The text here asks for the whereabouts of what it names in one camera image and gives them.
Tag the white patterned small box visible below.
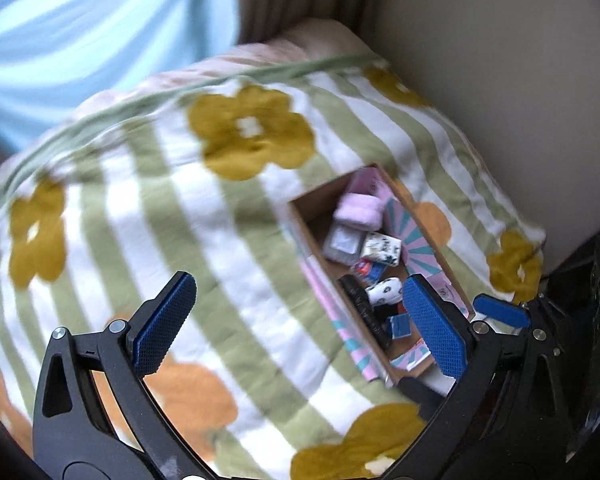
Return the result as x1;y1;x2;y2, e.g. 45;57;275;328
362;231;406;267

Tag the pink cardboard box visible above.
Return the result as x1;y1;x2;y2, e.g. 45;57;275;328
285;162;476;386

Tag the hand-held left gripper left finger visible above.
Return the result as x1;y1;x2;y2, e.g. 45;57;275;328
32;271;201;468

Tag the black cosmetic tube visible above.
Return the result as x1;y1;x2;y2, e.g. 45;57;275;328
339;275;393;351

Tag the green striped floral blanket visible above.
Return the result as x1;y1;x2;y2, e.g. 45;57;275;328
0;55;548;480

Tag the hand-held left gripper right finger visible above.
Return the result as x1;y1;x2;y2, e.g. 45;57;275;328
395;274;567;468

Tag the small blue cube box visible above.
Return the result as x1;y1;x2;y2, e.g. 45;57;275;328
387;312;415;341

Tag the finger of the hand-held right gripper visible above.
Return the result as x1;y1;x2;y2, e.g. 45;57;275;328
472;294;531;328
397;374;456;416

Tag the light blue sheer curtain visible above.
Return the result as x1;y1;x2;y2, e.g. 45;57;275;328
0;0;241;156

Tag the white spotted small item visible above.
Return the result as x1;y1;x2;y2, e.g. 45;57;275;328
366;277;406;308

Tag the purple towel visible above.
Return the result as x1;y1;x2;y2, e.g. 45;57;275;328
334;191;385;233

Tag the red and blue card case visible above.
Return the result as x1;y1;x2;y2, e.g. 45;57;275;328
354;258;387;283

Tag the small clear plastic case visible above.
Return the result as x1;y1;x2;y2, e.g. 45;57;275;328
324;222;367;263

